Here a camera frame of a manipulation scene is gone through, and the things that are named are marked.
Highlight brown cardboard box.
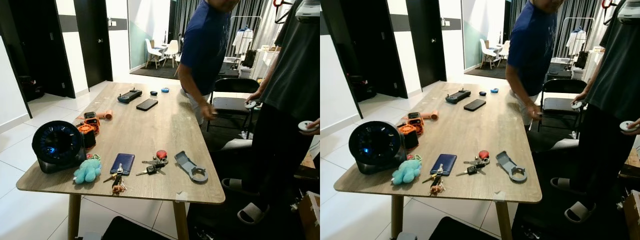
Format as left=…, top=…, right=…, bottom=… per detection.
left=621, top=190, right=640, bottom=240
left=299, top=192, right=321, bottom=240

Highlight orange black power tool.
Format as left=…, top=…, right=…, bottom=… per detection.
left=76, top=112, right=101, bottom=150
left=400, top=112, right=425, bottom=150

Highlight keys with brown keychain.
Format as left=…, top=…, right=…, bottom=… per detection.
left=422, top=165, right=446, bottom=196
left=103, top=165, right=127, bottom=196

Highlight wooden table leg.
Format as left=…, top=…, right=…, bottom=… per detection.
left=391, top=195, right=405, bottom=240
left=67, top=194, right=82, bottom=240
left=172, top=201, right=191, bottom=240
left=495, top=201, right=513, bottom=240

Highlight black folding chair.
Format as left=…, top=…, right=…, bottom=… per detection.
left=206, top=77, right=261, bottom=138
left=537, top=78, right=591, bottom=133

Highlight black door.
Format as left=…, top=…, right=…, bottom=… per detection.
left=406, top=0, right=447, bottom=88
left=74, top=0, right=113, bottom=88
left=0, top=0, right=76, bottom=118
left=320, top=0, right=408, bottom=118

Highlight white VR headset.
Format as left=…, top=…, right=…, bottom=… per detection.
left=616, top=0, right=640, bottom=25
left=295, top=0, right=321, bottom=23

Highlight grey slipper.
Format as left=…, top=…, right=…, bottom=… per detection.
left=564, top=201, right=597, bottom=224
left=221, top=177, right=246, bottom=193
left=237, top=202, right=268, bottom=225
left=550, top=177, right=576, bottom=191

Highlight grey striped curtain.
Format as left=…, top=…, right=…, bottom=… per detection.
left=510, top=0, right=616, bottom=56
left=172, top=0, right=281, bottom=56

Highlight metal clothes rack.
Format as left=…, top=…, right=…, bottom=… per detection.
left=556, top=17, right=596, bottom=61
left=229, top=16, right=263, bottom=58

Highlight black phone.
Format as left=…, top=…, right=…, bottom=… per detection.
left=136, top=98, right=159, bottom=112
left=463, top=99, right=487, bottom=112

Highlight dark floor rug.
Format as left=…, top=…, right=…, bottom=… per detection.
left=464, top=64, right=511, bottom=80
left=131, top=62, right=241, bottom=81

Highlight keys with red tag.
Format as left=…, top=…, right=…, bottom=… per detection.
left=135, top=149, right=169, bottom=177
left=455, top=150, right=491, bottom=177

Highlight black floor mat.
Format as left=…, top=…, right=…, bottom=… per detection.
left=429, top=216, right=501, bottom=240
left=100, top=216, right=176, bottom=240

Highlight teal plush toy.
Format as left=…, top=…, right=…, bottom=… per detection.
left=391, top=154, right=422, bottom=186
left=73, top=154, right=102, bottom=185

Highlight white hanging shirt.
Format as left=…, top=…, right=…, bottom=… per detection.
left=234, top=27, right=254, bottom=55
left=566, top=28, right=587, bottom=56

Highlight black round table fan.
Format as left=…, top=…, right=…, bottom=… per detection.
left=32, top=120, right=87, bottom=174
left=348, top=121, right=407, bottom=175

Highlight black remote controller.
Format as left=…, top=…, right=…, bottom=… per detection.
left=445, top=89, right=472, bottom=105
left=117, top=88, right=143, bottom=104

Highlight person in blue shirt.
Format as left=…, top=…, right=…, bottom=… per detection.
left=177, top=0, right=241, bottom=126
left=505, top=0, right=566, bottom=126

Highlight person in black shirt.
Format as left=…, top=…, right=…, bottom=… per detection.
left=220, top=0, right=321, bottom=226
left=550, top=0, right=640, bottom=224

